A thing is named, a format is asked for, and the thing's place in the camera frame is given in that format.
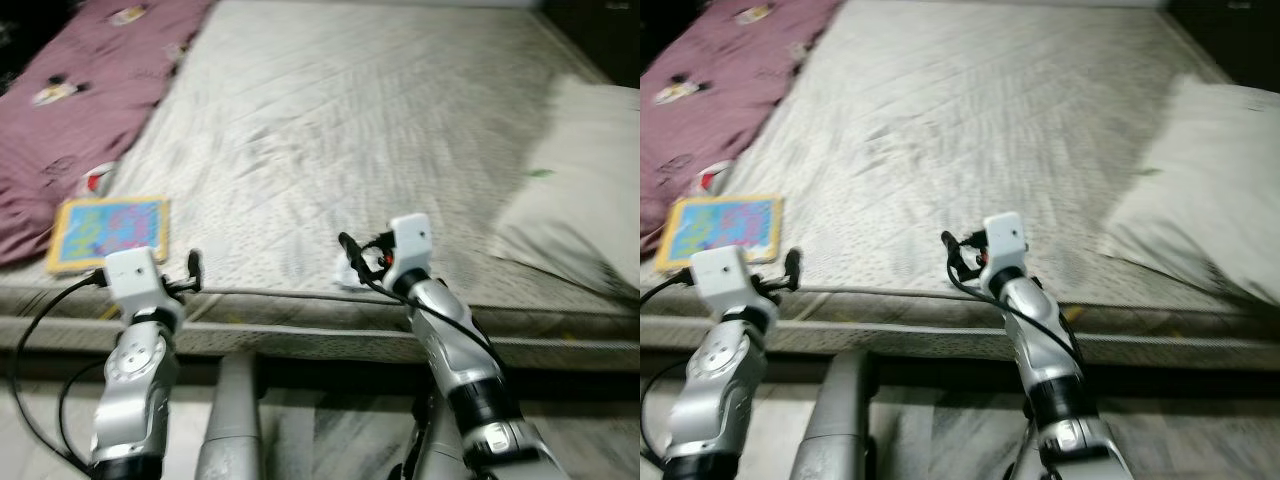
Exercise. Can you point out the black tufted headboard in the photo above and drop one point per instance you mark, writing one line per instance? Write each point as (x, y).
(1230, 35)
(600, 35)

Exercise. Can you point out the purple cartoon print blanket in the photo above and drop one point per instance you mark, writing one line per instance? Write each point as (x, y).
(80, 120)
(720, 110)

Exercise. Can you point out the yellow bordered blue book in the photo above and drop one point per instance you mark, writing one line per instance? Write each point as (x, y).
(725, 230)
(110, 232)

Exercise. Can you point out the grey robot leg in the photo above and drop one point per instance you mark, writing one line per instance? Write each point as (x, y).
(440, 450)
(230, 420)
(1025, 455)
(840, 420)

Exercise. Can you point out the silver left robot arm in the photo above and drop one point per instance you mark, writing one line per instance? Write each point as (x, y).
(715, 390)
(135, 390)

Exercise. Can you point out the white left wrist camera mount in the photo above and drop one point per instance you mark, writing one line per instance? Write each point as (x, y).
(135, 278)
(722, 277)

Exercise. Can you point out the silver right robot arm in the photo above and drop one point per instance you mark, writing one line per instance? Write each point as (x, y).
(460, 360)
(1050, 370)

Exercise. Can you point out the grey robot right leg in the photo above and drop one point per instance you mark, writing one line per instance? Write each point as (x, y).
(440, 450)
(1025, 455)

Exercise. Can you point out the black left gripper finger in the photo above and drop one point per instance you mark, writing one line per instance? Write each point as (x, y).
(794, 270)
(197, 270)

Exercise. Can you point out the grey bed base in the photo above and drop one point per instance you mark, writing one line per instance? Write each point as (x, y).
(920, 338)
(320, 340)

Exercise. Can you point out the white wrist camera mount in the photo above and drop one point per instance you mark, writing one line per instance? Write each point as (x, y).
(722, 277)
(135, 278)
(1005, 240)
(410, 240)

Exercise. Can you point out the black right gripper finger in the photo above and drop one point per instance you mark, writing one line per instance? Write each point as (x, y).
(950, 247)
(349, 249)

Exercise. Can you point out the grey robot left leg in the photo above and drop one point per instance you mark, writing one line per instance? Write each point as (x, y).
(840, 420)
(230, 420)

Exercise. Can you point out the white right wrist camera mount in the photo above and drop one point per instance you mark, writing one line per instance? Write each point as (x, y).
(1005, 240)
(410, 240)

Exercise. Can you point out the white pillow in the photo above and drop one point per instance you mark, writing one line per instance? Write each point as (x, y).
(580, 200)
(1200, 190)

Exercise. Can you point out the white quilted mattress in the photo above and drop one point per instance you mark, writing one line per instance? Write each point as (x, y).
(950, 130)
(350, 130)

